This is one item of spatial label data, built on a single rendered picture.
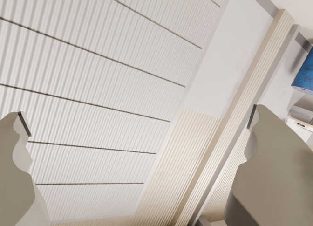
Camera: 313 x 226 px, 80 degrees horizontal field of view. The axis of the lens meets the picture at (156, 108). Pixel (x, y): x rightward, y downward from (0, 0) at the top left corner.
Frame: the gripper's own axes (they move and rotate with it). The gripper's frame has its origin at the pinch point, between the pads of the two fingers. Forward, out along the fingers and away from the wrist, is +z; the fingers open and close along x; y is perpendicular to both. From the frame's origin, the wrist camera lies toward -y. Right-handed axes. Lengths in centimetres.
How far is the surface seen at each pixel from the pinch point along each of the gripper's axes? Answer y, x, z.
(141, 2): 3, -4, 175
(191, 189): 263, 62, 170
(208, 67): 74, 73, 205
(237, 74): 93, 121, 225
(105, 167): 162, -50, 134
